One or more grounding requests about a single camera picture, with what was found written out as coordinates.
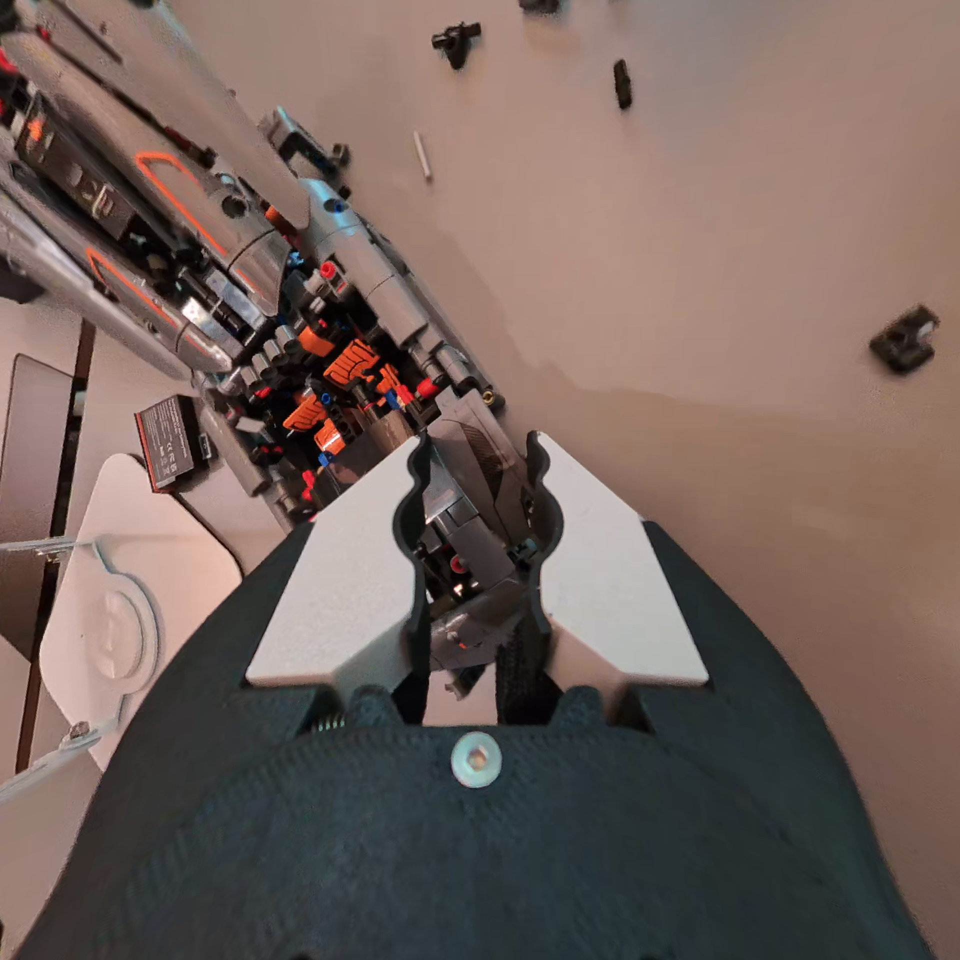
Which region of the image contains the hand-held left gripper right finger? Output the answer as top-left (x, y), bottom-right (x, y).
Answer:
top-left (525, 429), bottom-right (712, 697)

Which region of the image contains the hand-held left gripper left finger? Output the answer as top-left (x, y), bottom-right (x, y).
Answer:
top-left (244, 433), bottom-right (432, 695)

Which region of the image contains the grey toy brick car model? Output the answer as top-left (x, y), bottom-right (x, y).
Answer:
top-left (0, 0), bottom-right (560, 702)

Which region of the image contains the pale booklet stand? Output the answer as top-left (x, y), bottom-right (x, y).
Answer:
top-left (0, 452), bottom-right (245, 804)

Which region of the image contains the black battery pack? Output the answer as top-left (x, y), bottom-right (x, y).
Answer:
top-left (133, 393), bottom-right (213, 495)

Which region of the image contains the black toy brick axle connector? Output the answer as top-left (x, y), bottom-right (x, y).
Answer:
top-left (431, 21), bottom-right (483, 70)

